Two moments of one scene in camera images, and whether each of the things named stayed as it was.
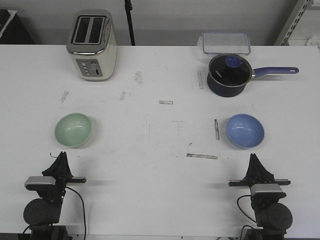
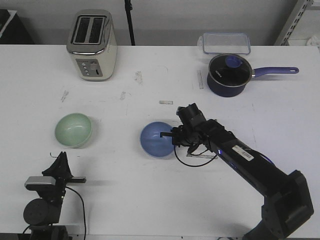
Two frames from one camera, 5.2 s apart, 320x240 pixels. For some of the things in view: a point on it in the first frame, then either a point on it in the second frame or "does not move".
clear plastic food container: (237, 43) does not move
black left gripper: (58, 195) does not move
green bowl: (73, 130) does not move
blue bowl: (244, 131) -> (152, 143)
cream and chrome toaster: (92, 43) does not move
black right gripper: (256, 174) -> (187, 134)
